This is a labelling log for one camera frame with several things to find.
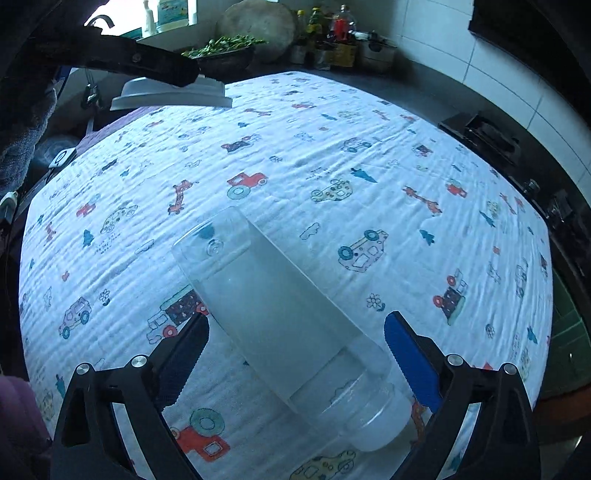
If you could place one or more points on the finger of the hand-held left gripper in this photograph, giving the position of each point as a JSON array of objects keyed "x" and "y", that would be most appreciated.
[{"x": 147, "y": 60}]

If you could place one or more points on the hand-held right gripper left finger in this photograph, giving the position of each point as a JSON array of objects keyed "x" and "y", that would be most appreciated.
[{"x": 184, "y": 357}]

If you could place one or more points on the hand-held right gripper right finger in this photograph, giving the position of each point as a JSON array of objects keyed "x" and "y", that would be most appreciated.
[{"x": 411, "y": 357}]

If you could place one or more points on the clear plastic bottle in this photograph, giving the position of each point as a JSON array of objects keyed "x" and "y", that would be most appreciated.
[{"x": 281, "y": 323}]

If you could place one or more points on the person's left forearm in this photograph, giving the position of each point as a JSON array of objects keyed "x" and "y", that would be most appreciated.
[{"x": 27, "y": 134}]

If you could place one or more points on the grey plastic dish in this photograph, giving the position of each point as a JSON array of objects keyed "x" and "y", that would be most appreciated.
[{"x": 175, "y": 97}]

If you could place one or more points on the black faucet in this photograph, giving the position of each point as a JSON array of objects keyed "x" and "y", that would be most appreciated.
[{"x": 99, "y": 21}]

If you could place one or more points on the bowl of green vegetables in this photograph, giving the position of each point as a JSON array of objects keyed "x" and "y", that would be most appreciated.
[{"x": 226, "y": 48}]

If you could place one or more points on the round wooden cutting board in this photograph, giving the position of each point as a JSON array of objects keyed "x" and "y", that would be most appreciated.
[{"x": 263, "y": 27}]

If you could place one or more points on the small dark jar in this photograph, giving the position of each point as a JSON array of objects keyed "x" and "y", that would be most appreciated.
[{"x": 299, "y": 50}]

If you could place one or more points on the green kitchen cabinet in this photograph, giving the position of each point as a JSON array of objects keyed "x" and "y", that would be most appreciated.
[{"x": 565, "y": 332}]

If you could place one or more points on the yellow cap sauce bottle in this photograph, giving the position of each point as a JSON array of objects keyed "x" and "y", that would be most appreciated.
[{"x": 315, "y": 23}]

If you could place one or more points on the white printed vehicle cloth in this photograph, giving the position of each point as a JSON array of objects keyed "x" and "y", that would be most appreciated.
[{"x": 300, "y": 161}]

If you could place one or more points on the red label sauce bottle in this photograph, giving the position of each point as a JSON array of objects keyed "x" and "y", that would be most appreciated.
[{"x": 344, "y": 23}]

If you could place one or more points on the black gas stove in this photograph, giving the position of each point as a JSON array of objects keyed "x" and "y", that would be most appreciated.
[{"x": 498, "y": 138}]

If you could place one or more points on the black range hood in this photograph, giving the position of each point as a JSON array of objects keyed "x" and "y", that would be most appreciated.
[{"x": 521, "y": 23}]

